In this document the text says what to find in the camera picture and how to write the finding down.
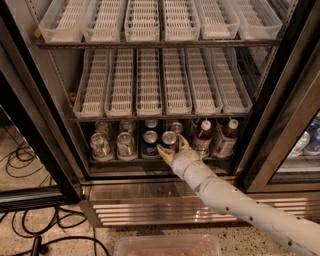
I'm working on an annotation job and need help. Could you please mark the stainless steel fridge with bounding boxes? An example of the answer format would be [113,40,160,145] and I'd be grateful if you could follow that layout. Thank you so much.
[0,0,319,227]

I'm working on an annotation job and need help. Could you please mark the middle shelf tray five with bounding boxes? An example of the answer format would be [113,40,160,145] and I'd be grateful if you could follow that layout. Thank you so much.
[185,48,222,115]

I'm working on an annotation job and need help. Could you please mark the middle shelf tray six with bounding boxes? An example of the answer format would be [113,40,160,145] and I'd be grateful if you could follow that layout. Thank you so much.
[211,48,252,114]

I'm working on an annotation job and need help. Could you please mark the right tea bottle white cap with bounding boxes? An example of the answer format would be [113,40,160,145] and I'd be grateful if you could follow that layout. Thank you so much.
[212,119,239,158]

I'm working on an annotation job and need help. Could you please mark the top shelf tray two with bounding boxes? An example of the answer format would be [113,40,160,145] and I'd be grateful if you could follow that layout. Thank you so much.
[82,0,126,43]

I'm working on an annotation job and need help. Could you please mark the shelf tray four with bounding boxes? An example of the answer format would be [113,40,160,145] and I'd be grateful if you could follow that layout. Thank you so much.
[162,48,192,115]
[163,0,200,42]

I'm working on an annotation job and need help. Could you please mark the rear far-left green can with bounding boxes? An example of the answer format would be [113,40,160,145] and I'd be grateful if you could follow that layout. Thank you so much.
[95,121,113,137]

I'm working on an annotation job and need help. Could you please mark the shelf tray three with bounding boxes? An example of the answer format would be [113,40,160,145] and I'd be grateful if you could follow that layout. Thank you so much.
[124,0,160,42]
[136,49,162,116]

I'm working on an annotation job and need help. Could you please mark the top shelf tray six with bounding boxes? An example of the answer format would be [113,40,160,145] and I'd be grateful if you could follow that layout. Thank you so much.
[230,0,282,40]

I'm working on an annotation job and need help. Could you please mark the top shelf tray five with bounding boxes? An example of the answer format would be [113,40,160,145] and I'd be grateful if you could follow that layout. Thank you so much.
[194,0,240,40]

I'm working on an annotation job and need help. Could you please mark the middle shelf tray one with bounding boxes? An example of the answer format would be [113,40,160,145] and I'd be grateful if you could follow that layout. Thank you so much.
[73,49,109,119]

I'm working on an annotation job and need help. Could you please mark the top shelf tray three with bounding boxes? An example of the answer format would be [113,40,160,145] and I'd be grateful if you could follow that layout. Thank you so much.
[124,0,160,42]

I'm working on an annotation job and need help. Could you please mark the shelf tray five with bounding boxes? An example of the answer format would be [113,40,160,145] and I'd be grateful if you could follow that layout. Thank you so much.
[194,0,240,40]
[185,48,222,115]

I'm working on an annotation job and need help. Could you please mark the top shelf tray four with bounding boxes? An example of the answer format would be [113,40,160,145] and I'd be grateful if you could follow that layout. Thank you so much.
[163,0,200,42]

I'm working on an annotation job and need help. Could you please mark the tea bottle white cap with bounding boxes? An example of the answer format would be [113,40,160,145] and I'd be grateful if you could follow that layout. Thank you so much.
[190,119,213,159]
[212,119,239,158]

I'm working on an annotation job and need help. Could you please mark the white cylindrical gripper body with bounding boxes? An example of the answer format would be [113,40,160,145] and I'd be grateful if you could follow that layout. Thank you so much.
[170,150,216,192]

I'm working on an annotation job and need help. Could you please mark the shelf tray six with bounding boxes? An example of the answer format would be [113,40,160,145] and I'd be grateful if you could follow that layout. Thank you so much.
[230,0,282,40]
[211,48,252,114]

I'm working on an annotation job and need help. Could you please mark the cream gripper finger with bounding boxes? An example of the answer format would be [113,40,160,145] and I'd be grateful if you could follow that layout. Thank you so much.
[178,134,191,150]
[157,144,175,165]

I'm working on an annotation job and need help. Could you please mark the top shelf tray one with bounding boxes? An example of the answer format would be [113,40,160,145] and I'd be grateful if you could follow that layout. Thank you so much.
[39,0,89,43]

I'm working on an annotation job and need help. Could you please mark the front far-left green can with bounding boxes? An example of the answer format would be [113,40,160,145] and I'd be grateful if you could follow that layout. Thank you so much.
[90,133,113,161]

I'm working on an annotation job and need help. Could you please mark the open fridge door left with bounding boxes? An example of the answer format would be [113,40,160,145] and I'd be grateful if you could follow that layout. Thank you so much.
[0,10,82,212]

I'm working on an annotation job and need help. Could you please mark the far-left green can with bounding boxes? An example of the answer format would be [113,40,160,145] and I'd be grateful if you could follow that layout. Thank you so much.
[90,133,113,161]
[95,121,113,137]

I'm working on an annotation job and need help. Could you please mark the cans behind right glass door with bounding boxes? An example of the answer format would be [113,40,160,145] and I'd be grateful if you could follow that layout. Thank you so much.
[288,115,320,158]

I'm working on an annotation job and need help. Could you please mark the middle shelf tray four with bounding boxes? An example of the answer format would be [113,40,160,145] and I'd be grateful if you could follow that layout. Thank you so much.
[162,48,192,115]

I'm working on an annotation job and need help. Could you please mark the left tea bottle white cap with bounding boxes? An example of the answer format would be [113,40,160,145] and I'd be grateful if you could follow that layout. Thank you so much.
[190,119,213,159]

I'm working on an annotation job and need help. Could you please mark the pepsi can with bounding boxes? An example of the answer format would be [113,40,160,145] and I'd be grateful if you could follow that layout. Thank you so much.
[170,122,184,134]
[161,131,179,152]
[145,119,159,131]
[142,130,159,159]

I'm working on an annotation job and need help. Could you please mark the shelf tray two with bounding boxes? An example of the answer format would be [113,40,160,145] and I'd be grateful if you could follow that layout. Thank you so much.
[104,49,134,117]
[82,0,126,43]

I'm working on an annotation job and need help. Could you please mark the black floor cables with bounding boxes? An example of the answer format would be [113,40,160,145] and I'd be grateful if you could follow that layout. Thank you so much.
[0,139,111,256]

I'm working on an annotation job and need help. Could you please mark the middle shelf tray two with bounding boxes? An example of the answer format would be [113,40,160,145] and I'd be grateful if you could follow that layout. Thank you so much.
[104,49,134,117]

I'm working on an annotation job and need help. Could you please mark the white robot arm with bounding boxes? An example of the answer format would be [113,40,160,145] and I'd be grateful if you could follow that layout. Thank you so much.
[157,134,320,256]

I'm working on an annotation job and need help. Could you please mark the clear plastic container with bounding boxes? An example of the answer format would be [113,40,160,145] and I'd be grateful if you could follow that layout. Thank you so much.
[113,234,223,256]

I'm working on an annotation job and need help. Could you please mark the middle shelf tray three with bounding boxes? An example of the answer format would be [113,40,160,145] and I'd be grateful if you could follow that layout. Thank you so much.
[136,49,162,116]

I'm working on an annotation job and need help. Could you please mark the shelf tray one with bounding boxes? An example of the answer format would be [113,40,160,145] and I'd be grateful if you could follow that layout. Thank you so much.
[73,49,109,119]
[39,0,89,43]

